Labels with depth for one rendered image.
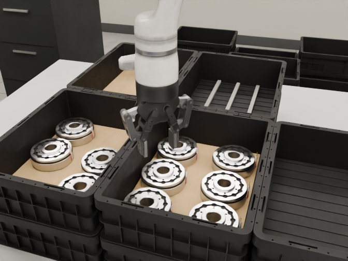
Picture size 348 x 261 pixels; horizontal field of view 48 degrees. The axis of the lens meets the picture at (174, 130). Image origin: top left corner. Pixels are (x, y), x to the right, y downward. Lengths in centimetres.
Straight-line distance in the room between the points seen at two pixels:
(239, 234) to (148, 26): 37
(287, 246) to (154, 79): 35
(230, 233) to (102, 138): 54
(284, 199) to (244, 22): 336
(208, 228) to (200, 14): 364
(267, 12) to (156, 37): 353
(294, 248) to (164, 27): 41
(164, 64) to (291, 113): 94
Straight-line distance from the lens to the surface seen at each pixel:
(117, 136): 110
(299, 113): 153
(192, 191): 90
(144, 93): 66
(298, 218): 88
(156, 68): 63
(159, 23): 61
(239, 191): 87
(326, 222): 89
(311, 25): 415
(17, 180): 83
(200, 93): 132
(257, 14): 413
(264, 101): 129
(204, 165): 98
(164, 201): 83
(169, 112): 70
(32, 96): 168
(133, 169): 89
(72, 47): 259
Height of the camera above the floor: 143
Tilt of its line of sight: 32 degrees down
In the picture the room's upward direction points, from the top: straight up
